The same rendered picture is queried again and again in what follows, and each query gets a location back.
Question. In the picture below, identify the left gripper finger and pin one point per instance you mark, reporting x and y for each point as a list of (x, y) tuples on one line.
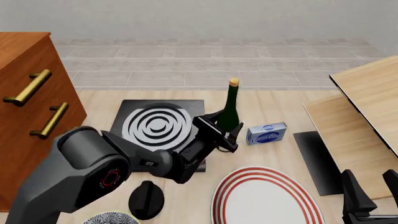
[(214, 116), (236, 134)]

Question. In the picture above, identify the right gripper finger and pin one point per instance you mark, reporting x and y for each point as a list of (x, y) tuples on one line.
[(357, 193), (392, 184)]

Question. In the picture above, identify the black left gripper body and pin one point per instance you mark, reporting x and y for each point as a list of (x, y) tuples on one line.
[(211, 131)]

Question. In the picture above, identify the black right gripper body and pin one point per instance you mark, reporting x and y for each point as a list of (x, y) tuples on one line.
[(373, 218)]

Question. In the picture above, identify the dark green wine bottle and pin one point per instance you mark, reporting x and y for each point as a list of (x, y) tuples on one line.
[(228, 116)]

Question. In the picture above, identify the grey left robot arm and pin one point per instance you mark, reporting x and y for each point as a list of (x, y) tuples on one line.
[(81, 170)]

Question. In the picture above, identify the red-brown wooden cabinet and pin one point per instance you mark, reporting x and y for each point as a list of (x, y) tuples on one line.
[(21, 151)]

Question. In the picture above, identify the blue printed food box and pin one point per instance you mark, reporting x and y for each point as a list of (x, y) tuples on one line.
[(265, 134)]

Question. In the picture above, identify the flat black stove plate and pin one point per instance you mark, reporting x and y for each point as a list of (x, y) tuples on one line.
[(155, 126)]

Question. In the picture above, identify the pale wooden furniture piece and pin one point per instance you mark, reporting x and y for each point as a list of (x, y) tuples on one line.
[(357, 130)]

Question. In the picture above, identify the white plate with red rings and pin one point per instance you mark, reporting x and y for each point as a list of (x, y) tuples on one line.
[(264, 200)]

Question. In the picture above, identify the round black stove knob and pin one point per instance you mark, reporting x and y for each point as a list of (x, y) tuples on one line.
[(145, 200)]

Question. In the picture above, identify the patterned bowl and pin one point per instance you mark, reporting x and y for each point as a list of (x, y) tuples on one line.
[(109, 219)]

